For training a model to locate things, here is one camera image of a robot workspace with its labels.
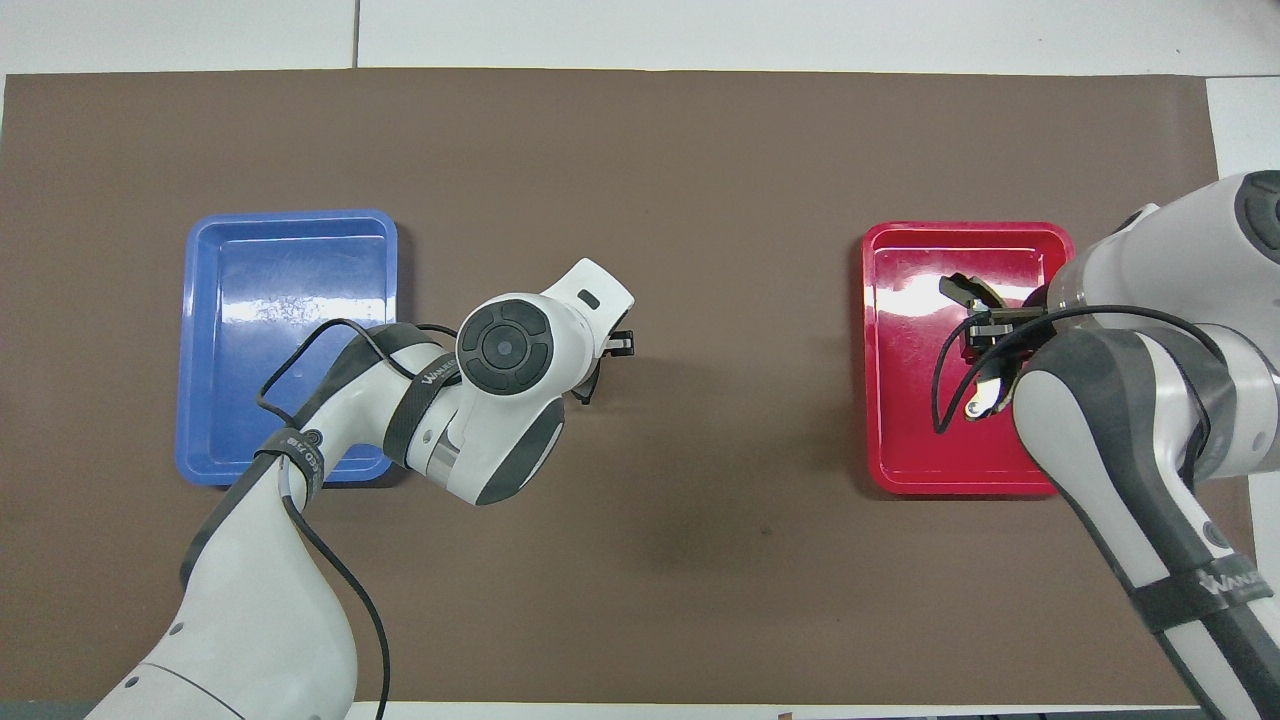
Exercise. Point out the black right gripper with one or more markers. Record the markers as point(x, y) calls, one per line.
point(1005, 328)

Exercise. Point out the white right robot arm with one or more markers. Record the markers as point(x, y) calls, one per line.
point(1130, 440)

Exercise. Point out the blue plastic tray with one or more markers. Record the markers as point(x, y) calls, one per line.
point(240, 300)

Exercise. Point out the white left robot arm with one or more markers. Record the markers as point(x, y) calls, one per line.
point(260, 600)

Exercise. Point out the grey brake pad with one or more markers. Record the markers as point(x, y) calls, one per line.
point(588, 385)

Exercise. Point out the curved metal brake shoe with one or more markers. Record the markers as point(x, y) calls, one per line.
point(965, 288)

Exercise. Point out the red plastic tray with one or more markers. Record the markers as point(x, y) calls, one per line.
point(900, 420)

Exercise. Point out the brown table mat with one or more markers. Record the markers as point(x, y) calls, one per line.
point(700, 200)

